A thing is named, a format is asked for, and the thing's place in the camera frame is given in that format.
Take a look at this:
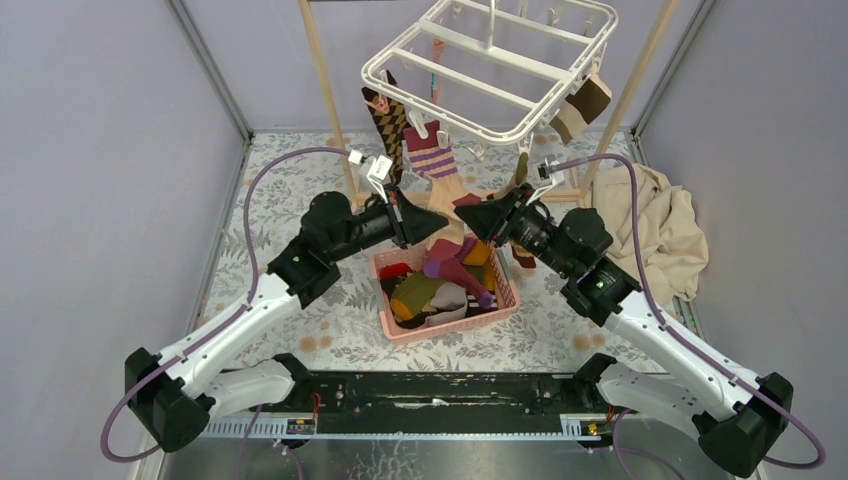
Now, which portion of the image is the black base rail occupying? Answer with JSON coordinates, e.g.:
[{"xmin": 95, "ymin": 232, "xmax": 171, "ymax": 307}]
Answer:
[{"xmin": 264, "ymin": 371, "xmax": 621, "ymax": 438}]

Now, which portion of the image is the white plastic clip hanger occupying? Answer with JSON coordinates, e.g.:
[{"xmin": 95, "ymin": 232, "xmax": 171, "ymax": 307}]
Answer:
[{"xmin": 362, "ymin": 1, "xmax": 606, "ymax": 142}]

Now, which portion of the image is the mustard yellow striped sock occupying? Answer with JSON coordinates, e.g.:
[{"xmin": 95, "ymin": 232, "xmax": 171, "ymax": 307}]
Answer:
[{"xmin": 461, "ymin": 239, "xmax": 497, "ymax": 317}]

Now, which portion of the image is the purple maroon striped sock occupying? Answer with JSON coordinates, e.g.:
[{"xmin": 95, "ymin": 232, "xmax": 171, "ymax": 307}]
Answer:
[{"xmin": 422, "ymin": 237, "xmax": 495, "ymax": 309}]

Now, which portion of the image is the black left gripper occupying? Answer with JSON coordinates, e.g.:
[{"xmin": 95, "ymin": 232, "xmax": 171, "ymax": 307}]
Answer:
[{"xmin": 328, "ymin": 183, "xmax": 447, "ymax": 264}]

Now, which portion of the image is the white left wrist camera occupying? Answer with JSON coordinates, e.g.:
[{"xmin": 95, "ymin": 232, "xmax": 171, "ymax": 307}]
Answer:
[{"xmin": 347, "ymin": 150, "xmax": 393, "ymax": 201}]

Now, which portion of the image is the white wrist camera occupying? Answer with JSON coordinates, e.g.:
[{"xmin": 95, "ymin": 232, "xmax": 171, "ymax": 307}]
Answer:
[
  {"xmin": 531, "ymin": 156, "xmax": 566, "ymax": 201},
  {"xmin": 347, "ymin": 150, "xmax": 393, "ymax": 201}
]

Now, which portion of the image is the floral patterned mat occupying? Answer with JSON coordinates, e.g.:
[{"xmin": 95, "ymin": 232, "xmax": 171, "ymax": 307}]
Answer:
[{"xmin": 197, "ymin": 132, "xmax": 658, "ymax": 373}]

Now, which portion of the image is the pink plastic basket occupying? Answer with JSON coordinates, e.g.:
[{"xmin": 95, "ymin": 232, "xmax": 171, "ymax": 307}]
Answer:
[{"xmin": 370, "ymin": 243, "xmax": 520, "ymax": 345}]

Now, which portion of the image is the wooden drying rack frame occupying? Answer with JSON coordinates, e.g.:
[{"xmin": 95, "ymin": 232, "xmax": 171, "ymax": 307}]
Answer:
[{"xmin": 298, "ymin": 1, "xmax": 680, "ymax": 206}]

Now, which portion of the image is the grey sock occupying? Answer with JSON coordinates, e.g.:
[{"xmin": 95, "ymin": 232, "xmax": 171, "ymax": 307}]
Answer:
[{"xmin": 425, "ymin": 282, "xmax": 469, "ymax": 327}]

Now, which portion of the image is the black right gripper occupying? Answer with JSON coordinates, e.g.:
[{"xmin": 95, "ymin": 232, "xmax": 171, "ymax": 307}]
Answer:
[{"xmin": 453, "ymin": 183, "xmax": 575, "ymax": 278}]

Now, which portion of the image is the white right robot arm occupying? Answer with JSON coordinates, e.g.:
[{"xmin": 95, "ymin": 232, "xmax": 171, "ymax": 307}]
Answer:
[{"xmin": 455, "ymin": 195, "xmax": 794, "ymax": 477}]

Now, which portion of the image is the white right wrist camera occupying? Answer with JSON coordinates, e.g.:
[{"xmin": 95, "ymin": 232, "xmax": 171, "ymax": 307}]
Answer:
[{"xmin": 531, "ymin": 156, "xmax": 566, "ymax": 201}]

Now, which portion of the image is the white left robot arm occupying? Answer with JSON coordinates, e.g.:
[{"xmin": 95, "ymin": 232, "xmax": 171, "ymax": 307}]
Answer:
[{"xmin": 124, "ymin": 190, "xmax": 448, "ymax": 453}]

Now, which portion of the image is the cream maroon striped sock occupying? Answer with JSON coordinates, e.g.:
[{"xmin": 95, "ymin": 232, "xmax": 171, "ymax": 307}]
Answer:
[{"xmin": 403, "ymin": 120, "xmax": 481, "ymax": 250}]

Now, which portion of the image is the beige crumpled cloth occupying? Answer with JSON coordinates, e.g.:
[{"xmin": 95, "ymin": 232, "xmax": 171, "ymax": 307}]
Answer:
[{"xmin": 592, "ymin": 165, "xmax": 709, "ymax": 307}]

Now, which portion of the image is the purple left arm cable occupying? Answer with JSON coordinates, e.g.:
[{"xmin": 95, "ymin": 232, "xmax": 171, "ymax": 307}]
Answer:
[{"xmin": 100, "ymin": 146, "xmax": 352, "ymax": 464}]

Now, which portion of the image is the pink sock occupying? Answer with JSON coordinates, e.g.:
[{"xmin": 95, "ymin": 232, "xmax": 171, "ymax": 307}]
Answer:
[{"xmin": 429, "ymin": 38, "xmax": 446, "ymax": 104}]

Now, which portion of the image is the olive green striped sock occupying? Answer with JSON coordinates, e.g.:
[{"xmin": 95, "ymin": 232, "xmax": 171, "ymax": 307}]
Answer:
[{"xmin": 390, "ymin": 272, "xmax": 445, "ymax": 323}]

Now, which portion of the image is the red patterned sock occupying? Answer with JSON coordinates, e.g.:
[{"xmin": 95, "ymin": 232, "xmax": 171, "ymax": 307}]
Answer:
[{"xmin": 378, "ymin": 263, "xmax": 413, "ymax": 280}]

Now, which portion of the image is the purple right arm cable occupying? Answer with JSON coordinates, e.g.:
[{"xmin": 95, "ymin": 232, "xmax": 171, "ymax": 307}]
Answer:
[{"xmin": 539, "ymin": 153, "xmax": 827, "ymax": 470}]

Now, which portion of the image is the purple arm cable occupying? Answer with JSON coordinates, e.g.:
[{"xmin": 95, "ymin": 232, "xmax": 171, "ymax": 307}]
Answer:
[
  {"xmin": 100, "ymin": 146, "xmax": 352, "ymax": 464},
  {"xmin": 539, "ymin": 153, "xmax": 827, "ymax": 470}
]

